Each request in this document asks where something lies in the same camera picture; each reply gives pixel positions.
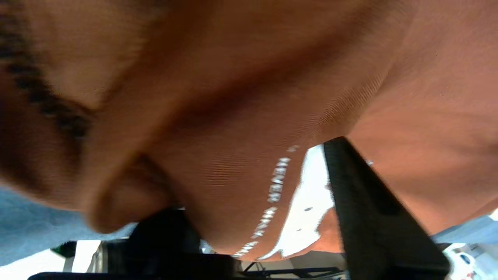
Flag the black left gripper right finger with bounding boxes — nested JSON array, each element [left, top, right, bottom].
[[323, 136, 451, 280]]

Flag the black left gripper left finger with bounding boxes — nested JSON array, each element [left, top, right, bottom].
[[128, 208, 203, 256]]

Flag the brown shorts with white print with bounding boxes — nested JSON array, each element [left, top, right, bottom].
[[0, 0, 498, 262]]

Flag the blue bed sheet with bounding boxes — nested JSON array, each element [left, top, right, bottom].
[[0, 186, 137, 267]]

